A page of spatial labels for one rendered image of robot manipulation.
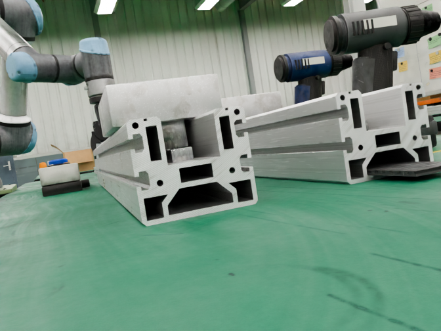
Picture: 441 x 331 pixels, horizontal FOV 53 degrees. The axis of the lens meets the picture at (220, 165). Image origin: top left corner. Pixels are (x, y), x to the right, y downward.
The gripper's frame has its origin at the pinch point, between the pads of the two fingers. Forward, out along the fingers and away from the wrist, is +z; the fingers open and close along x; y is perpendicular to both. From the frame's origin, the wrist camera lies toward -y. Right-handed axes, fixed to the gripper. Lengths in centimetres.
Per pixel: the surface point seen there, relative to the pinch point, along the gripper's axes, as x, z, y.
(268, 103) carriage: -22, -8, -54
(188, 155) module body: -1, -3, -82
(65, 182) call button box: 12.3, 0.1, -19.8
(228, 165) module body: -3, -1, -86
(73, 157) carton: 12, -8, 206
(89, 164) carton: 1, -2, 208
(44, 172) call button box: 15.9, -2.8, -21.9
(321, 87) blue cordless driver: -42, -12, -37
